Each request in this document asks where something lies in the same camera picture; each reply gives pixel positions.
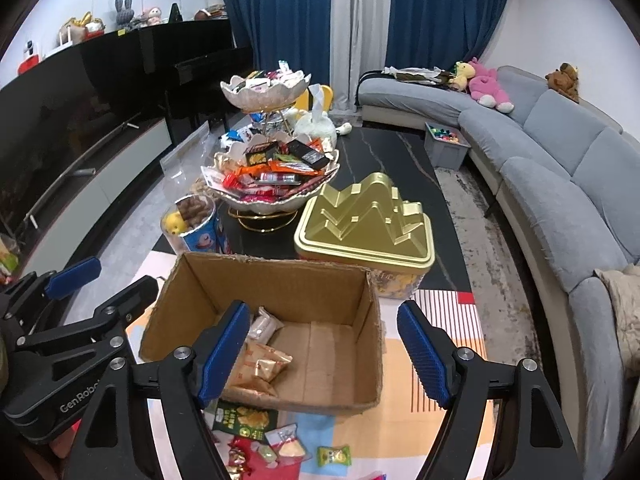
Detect grey storage bin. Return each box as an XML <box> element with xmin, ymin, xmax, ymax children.
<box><xmin>424</xmin><ymin>121</ymin><xmax>472</xmax><ymax>170</ymax></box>

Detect gold mountain-shaped tin box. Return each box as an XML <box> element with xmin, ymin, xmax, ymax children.
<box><xmin>293</xmin><ymin>171</ymin><xmax>436</xmax><ymax>301</ymax></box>

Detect grey bunny plush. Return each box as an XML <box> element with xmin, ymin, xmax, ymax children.
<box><xmin>114</xmin><ymin>0</ymin><xmax>137</xmax><ymax>31</ymax></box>

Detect yellow-green snack packet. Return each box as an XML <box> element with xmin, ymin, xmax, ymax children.
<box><xmin>317</xmin><ymin>444</ymin><xmax>352</xmax><ymax>466</ymax></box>

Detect yellow plush toy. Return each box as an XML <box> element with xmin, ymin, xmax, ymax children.
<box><xmin>447</xmin><ymin>61</ymin><xmax>476</xmax><ymax>92</ymax></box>

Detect snack packets inside box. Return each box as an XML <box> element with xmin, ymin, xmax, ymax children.
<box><xmin>231</xmin><ymin>341</ymin><xmax>266</xmax><ymax>386</ymax></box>

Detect white sheer curtain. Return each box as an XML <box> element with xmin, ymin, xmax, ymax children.
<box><xmin>330</xmin><ymin>0</ymin><xmax>397</xmax><ymax>113</ymax></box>

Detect black upright piano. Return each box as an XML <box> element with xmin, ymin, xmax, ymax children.
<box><xmin>139</xmin><ymin>17</ymin><xmax>254</xmax><ymax>133</ymax></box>

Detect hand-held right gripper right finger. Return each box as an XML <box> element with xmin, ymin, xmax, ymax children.
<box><xmin>396</xmin><ymin>300</ymin><xmax>586</xmax><ymax>480</ymax></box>

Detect beige quilted blanket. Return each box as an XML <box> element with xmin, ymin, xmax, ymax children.
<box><xmin>594</xmin><ymin>262</ymin><xmax>640</xmax><ymax>378</ymax></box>

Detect brown plush toy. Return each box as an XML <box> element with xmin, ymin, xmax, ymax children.
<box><xmin>545</xmin><ymin>62</ymin><xmax>581</xmax><ymax>103</ymax></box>

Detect blue curtain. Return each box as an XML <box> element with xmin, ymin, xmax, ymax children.
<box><xmin>385</xmin><ymin>0</ymin><xmax>516</xmax><ymax>75</ymax></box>
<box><xmin>212</xmin><ymin>0</ymin><xmax>335</xmax><ymax>88</ymax></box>

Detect grey curved sofa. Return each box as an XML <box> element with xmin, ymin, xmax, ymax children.
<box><xmin>356</xmin><ymin>65</ymin><xmax>640</xmax><ymax>461</ymax></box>

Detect brown cardboard box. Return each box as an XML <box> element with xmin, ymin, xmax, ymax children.
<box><xmin>139</xmin><ymin>251</ymin><xmax>385</xmax><ymax>416</ymax></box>

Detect yellow plastic chair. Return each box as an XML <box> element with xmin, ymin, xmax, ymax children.
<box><xmin>295</xmin><ymin>85</ymin><xmax>334</xmax><ymax>111</ymax></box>

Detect white plush tissue holder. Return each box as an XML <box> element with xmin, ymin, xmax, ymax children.
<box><xmin>292</xmin><ymin>84</ymin><xmax>353</xmax><ymax>153</ymax></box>

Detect white television cabinet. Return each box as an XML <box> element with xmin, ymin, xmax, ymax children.
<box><xmin>0</xmin><ymin>117</ymin><xmax>174</xmax><ymax>286</ymax></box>

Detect pile of clothes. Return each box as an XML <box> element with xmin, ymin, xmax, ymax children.
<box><xmin>382</xmin><ymin>66</ymin><xmax>453</xmax><ymax>86</ymax></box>

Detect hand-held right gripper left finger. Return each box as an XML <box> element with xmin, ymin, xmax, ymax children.
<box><xmin>62</xmin><ymin>301</ymin><xmax>251</xmax><ymax>480</ymax></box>

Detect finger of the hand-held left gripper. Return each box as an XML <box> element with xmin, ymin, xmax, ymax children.
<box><xmin>17</xmin><ymin>275</ymin><xmax>161</xmax><ymax>382</ymax></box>
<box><xmin>0</xmin><ymin>256</ymin><xmax>102</xmax><ymax>333</ymax></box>

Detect large black television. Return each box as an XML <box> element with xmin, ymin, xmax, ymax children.
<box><xmin>0</xmin><ymin>35</ymin><xmax>168</xmax><ymax>226</ymax></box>

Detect large pile of mixed snacks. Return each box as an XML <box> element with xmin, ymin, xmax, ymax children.
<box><xmin>202</xmin><ymin>137</ymin><xmax>337</xmax><ymax>200</ymax></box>

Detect clear cartoon snack jar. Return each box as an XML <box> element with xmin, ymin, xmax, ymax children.
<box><xmin>160</xmin><ymin>194</ymin><xmax>232</xmax><ymax>256</ymax></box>

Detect gold snack packet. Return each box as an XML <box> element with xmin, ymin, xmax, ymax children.
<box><xmin>250</xmin><ymin>352</ymin><xmax>294</xmax><ymax>386</ymax></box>

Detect green cracker packet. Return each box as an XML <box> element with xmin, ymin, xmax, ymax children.
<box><xmin>212</xmin><ymin>400</ymin><xmax>279</xmax><ymax>443</ymax></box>

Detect white snack packet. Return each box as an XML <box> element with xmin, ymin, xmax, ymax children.
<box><xmin>248</xmin><ymin>306</ymin><xmax>284</xmax><ymax>346</ymax></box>

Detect colourful patterned mat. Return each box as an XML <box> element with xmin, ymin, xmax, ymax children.
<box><xmin>120</xmin><ymin>252</ymin><xmax>501</xmax><ymax>480</ymax></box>

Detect clear packet with yellow snack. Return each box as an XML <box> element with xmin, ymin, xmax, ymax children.
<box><xmin>264</xmin><ymin>424</ymin><xmax>307</xmax><ymax>461</ymax></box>

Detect white and gold bag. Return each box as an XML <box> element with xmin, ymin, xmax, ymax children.
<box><xmin>59</xmin><ymin>12</ymin><xmax>107</xmax><ymax>45</ymax></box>

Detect grey patterned rug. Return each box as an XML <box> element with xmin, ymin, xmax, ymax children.
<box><xmin>434</xmin><ymin>165</ymin><xmax>543</xmax><ymax>363</ymax></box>

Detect pink plush toy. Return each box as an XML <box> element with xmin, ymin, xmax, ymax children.
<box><xmin>467</xmin><ymin>58</ymin><xmax>516</xmax><ymax>113</ymax></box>

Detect small cream shell bowl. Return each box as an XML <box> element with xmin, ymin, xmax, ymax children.
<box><xmin>221</xmin><ymin>71</ymin><xmax>312</xmax><ymax>111</ymax></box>

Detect large cream shell bowl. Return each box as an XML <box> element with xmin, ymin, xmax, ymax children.
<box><xmin>202</xmin><ymin>132</ymin><xmax>342</xmax><ymax>217</ymax></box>

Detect red candy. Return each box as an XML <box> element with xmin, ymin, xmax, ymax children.
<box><xmin>227</xmin><ymin>437</ymin><xmax>253</xmax><ymax>480</ymax></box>

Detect clear plastic bag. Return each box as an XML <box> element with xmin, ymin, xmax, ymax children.
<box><xmin>160</xmin><ymin>122</ymin><xmax>223</xmax><ymax>196</ymax></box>

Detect red and white toy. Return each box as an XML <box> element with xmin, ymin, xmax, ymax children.
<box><xmin>20</xmin><ymin>40</ymin><xmax>42</xmax><ymax>74</ymax></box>

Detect small pile of mixed snacks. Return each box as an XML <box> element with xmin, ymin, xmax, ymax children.
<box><xmin>235</xmin><ymin>60</ymin><xmax>308</xmax><ymax>92</ymax></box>

